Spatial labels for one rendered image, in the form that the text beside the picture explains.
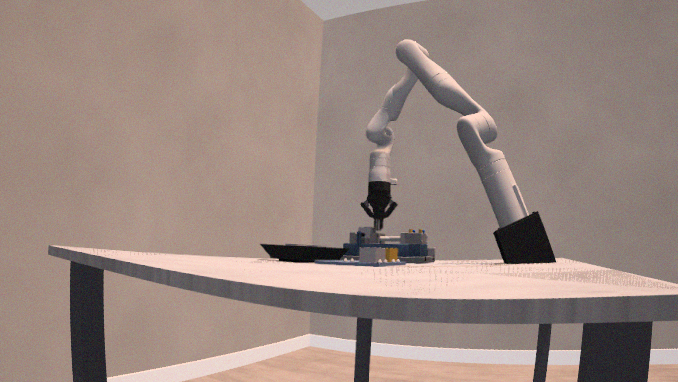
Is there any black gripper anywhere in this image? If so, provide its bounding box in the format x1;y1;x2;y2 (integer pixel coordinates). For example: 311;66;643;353
361;181;398;231

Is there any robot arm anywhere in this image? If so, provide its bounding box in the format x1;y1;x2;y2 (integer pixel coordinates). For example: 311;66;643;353
366;40;529;228

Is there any orange rectangular block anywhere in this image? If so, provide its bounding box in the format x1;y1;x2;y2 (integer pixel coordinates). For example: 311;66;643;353
385;248;398;262

